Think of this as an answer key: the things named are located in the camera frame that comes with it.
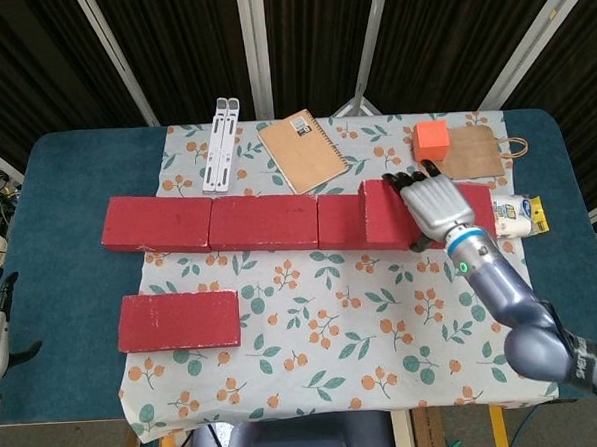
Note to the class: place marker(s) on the red rectangular foam block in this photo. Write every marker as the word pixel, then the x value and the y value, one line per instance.
pixel 383 214
pixel 178 320
pixel 156 223
pixel 261 223
pixel 341 221

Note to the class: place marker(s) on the yellow pack of white rolls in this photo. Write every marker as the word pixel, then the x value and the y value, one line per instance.
pixel 518 214

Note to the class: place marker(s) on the blue felt table cover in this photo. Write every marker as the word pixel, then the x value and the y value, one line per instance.
pixel 71 275

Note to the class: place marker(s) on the white folding laptop stand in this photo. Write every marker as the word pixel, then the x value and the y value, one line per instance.
pixel 219 152

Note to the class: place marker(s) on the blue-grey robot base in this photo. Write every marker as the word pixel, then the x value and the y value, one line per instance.
pixel 300 441

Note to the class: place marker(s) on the brown paper bag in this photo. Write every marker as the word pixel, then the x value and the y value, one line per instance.
pixel 475 156

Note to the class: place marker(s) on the floral tablecloth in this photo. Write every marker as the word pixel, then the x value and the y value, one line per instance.
pixel 302 293

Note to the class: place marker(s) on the brown spiral notebook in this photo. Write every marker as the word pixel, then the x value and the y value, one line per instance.
pixel 305 153

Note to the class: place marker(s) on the orange cube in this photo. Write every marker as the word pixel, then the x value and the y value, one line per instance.
pixel 430 141

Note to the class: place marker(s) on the white tripod stand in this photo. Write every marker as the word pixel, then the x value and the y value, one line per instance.
pixel 357 105

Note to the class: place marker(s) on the cardboard box under table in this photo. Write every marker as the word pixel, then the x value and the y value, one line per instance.
pixel 427 432

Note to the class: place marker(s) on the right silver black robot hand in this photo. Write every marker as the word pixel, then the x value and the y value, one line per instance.
pixel 435 204

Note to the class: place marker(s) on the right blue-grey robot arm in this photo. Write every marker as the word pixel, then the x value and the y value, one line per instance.
pixel 523 307

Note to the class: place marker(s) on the dark folding partition screen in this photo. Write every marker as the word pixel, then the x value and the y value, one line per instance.
pixel 194 49

